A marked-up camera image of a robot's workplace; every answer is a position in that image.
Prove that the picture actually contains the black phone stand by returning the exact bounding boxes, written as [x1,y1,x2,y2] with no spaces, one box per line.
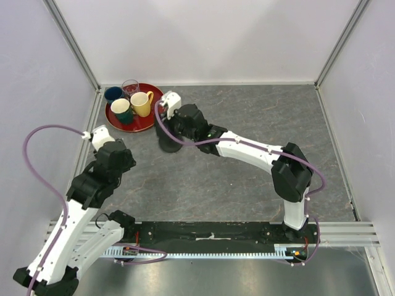
[155,120,182,154]

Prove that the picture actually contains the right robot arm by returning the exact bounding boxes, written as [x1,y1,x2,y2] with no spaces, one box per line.
[157,104,313,243]

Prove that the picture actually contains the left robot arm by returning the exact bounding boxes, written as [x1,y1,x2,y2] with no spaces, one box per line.
[13,139,136,295]

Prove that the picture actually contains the red round tray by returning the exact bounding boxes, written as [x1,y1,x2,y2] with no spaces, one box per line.
[104,81,166,133]

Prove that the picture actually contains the yellow mug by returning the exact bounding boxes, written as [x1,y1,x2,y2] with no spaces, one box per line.
[130,91,154,118]

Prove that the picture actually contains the dark green mug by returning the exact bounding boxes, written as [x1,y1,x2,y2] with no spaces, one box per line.
[110,98,134,125]

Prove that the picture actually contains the clear drinking glass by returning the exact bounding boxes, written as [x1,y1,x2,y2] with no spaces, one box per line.
[121,80,140,97]

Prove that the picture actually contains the blue mug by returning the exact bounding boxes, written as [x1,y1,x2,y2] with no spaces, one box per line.
[104,86,124,105]

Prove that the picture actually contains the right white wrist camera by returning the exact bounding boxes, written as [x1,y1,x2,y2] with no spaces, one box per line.
[159,91,181,120]

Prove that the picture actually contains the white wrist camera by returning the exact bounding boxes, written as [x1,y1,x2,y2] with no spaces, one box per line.
[81,125,115,151]
[159,91,181,120]

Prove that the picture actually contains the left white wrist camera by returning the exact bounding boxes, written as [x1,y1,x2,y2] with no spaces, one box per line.
[81,125,115,151]

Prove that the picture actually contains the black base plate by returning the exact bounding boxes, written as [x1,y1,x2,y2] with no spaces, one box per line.
[121,221,318,253]

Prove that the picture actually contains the slotted cable duct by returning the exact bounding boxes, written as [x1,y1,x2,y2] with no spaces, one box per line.
[100,245,308,260]

